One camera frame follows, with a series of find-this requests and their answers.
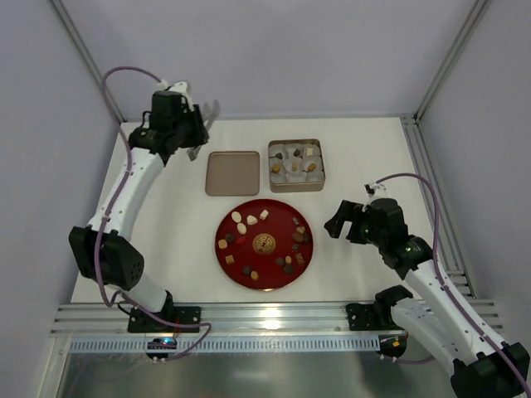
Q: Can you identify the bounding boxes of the metal tongs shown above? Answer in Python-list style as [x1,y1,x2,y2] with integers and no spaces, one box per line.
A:
[187,99,221,162]

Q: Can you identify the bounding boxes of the gold tin box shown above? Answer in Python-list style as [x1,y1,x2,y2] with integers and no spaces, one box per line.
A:
[267,138,326,193]

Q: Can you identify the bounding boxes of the gold tin lid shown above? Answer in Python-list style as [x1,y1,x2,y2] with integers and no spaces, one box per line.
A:
[205,151,261,197]

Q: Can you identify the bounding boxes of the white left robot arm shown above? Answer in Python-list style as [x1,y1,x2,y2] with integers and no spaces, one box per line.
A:
[69,82,208,327]

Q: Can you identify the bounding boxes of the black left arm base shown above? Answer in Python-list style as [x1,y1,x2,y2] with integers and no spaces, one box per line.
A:
[127,305,202,334]

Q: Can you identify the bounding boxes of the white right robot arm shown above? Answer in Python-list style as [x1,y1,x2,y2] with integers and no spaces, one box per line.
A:
[324,198,530,397]

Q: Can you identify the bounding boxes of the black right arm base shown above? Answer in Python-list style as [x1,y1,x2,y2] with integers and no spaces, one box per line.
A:
[345,303,401,332]

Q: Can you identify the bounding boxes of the brown round disc chocolate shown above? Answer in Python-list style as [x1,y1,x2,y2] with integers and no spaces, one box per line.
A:
[292,233,304,243]

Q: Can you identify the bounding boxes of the white shell chocolate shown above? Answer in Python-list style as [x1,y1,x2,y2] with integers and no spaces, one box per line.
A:
[246,216,258,226]

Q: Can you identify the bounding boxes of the white swirl oval chocolate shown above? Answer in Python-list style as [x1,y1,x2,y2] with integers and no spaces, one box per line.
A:
[236,223,246,235]

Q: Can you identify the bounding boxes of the white paper cup liner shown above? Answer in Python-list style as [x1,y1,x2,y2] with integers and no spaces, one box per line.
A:
[285,172,307,184]
[269,158,285,175]
[283,158,304,175]
[303,156,323,173]

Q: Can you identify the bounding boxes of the red round plate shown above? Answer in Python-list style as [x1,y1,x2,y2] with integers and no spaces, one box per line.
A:
[214,199,314,291]

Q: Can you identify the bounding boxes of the aluminium right side rail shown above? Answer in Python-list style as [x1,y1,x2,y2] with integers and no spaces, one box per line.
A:
[400,116,476,300]

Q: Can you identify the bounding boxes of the aluminium rail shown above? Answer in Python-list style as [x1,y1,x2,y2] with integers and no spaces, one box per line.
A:
[49,300,505,337]
[400,116,476,300]

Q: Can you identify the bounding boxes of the aluminium front rail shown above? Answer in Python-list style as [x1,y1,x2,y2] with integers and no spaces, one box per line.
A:
[49,300,505,337]

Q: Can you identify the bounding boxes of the slotted white cable duct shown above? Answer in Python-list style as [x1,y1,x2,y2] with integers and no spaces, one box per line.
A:
[69,335,380,354]

